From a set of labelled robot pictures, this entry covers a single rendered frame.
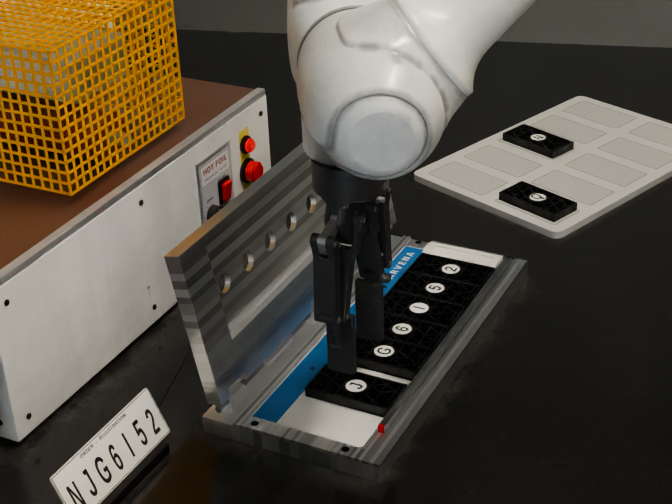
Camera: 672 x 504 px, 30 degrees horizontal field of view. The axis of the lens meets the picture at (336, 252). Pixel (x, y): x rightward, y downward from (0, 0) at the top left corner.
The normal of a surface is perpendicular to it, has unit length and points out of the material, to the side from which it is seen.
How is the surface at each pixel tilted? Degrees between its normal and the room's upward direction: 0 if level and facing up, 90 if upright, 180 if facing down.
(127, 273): 90
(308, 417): 0
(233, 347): 79
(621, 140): 0
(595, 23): 90
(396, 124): 98
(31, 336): 90
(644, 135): 0
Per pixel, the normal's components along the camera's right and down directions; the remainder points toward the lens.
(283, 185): 0.87, 0.02
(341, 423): -0.04, -0.87
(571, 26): -0.21, 0.49
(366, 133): 0.00, 0.57
